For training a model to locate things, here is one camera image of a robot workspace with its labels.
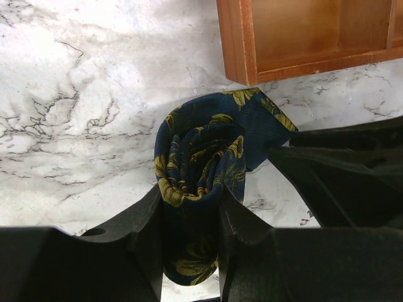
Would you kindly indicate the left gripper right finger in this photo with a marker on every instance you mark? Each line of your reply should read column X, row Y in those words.
column 258, row 262

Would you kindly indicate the wooden compartment tray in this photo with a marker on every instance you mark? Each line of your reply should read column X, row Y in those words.
column 266, row 41

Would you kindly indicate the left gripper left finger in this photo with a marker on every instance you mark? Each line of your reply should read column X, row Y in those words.
column 118, row 260

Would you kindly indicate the navy yellow floral tie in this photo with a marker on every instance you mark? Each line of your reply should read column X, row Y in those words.
column 204, row 147

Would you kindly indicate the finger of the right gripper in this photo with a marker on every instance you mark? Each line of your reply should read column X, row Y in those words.
column 385, row 134
column 345, row 188

